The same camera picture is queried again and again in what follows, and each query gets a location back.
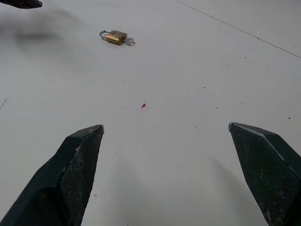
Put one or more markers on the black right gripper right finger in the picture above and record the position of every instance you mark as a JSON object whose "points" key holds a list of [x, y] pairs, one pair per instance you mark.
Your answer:
{"points": [[268, 169]]}

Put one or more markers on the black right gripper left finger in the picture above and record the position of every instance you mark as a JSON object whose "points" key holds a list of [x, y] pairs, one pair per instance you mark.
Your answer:
{"points": [[56, 179]]}

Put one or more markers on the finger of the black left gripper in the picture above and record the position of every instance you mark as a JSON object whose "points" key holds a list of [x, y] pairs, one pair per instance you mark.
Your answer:
{"points": [[26, 3]]}

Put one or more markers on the brass padlock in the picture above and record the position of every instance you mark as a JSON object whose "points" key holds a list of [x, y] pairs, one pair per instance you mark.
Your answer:
{"points": [[114, 36]]}

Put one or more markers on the small red scrap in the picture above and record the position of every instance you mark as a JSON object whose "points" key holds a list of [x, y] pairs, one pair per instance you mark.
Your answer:
{"points": [[143, 106]]}

